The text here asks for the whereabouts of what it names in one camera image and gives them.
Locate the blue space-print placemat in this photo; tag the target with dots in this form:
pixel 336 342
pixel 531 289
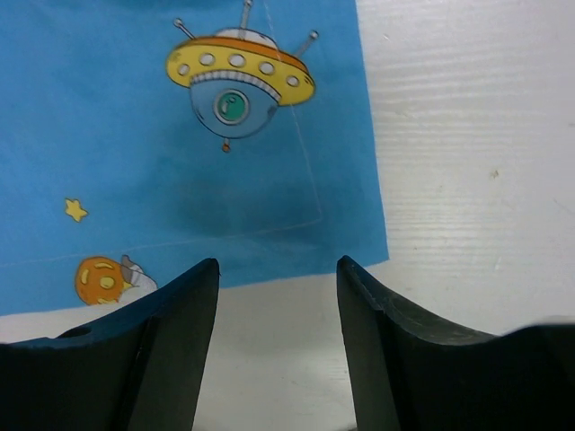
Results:
pixel 140 137

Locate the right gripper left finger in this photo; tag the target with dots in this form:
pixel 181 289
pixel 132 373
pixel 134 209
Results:
pixel 138 368

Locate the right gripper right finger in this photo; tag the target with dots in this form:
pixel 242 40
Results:
pixel 411 369

